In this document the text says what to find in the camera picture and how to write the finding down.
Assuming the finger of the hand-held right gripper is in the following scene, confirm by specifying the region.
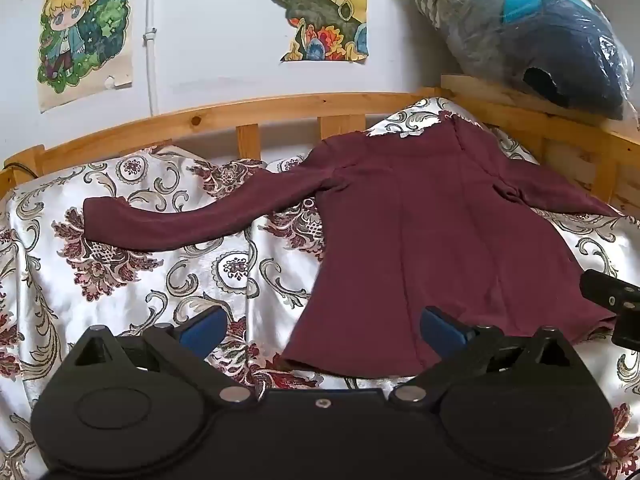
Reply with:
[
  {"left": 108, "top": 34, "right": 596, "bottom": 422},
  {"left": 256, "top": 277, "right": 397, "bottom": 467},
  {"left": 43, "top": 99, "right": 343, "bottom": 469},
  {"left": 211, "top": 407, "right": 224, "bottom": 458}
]
[{"left": 579, "top": 269, "right": 640, "bottom": 352}]

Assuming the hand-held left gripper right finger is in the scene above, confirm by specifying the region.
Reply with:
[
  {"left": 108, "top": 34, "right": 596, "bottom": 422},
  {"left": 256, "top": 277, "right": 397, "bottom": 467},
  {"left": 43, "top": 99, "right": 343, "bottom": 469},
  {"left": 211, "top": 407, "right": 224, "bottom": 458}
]
[{"left": 389, "top": 306, "right": 584, "bottom": 405}]

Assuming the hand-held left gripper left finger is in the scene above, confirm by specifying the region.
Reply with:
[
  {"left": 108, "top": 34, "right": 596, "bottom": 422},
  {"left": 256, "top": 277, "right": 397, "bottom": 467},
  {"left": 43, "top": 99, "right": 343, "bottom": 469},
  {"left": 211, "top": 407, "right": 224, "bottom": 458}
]
[{"left": 65, "top": 306, "right": 257, "bottom": 407}]

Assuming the maroon long-sleeved shirt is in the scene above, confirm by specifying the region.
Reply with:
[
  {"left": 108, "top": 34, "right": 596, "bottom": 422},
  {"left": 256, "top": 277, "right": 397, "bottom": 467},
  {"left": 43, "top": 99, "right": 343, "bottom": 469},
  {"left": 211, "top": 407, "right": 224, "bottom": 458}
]
[{"left": 82, "top": 115, "right": 626, "bottom": 379}]

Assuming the clear plastic bag of clothes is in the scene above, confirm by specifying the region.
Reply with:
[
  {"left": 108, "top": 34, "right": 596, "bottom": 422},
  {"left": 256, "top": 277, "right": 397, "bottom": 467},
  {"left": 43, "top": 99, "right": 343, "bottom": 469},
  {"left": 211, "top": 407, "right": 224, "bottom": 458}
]
[{"left": 414, "top": 0, "right": 640, "bottom": 123}]

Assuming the floral satin bedsheet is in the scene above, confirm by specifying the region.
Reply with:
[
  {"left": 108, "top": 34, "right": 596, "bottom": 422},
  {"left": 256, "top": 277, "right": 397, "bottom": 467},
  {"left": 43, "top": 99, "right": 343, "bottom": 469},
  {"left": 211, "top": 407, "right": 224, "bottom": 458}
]
[{"left": 0, "top": 97, "right": 640, "bottom": 480}]

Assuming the wooden bed frame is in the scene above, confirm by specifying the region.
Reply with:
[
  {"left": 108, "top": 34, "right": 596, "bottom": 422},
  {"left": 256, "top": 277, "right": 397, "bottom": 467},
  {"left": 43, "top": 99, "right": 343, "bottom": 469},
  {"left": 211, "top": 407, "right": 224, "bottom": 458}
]
[{"left": 0, "top": 74, "right": 640, "bottom": 216}]

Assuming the black cable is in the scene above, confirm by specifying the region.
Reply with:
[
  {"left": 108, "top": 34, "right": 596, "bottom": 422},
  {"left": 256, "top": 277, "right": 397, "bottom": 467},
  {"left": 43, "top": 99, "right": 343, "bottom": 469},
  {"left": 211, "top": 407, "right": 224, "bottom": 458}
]
[{"left": 2, "top": 160, "right": 40, "bottom": 181}]

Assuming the white wall conduit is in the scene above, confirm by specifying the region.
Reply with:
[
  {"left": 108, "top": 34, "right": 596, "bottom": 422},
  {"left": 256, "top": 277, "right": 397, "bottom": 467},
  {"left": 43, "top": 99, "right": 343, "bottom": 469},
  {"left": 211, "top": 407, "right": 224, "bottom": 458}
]
[{"left": 142, "top": 0, "right": 162, "bottom": 117}]

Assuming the cartoon figure wall poster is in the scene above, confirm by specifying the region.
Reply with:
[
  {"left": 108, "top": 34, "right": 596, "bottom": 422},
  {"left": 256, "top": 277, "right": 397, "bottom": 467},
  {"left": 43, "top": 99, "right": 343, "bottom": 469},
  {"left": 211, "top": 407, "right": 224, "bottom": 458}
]
[{"left": 36, "top": 0, "right": 137, "bottom": 113}]

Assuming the colourful landscape wall poster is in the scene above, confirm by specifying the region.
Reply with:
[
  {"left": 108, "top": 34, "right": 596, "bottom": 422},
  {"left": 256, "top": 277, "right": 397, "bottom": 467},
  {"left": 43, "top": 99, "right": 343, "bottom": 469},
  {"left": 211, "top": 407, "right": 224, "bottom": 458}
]
[{"left": 267, "top": 0, "right": 371, "bottom": 66}]

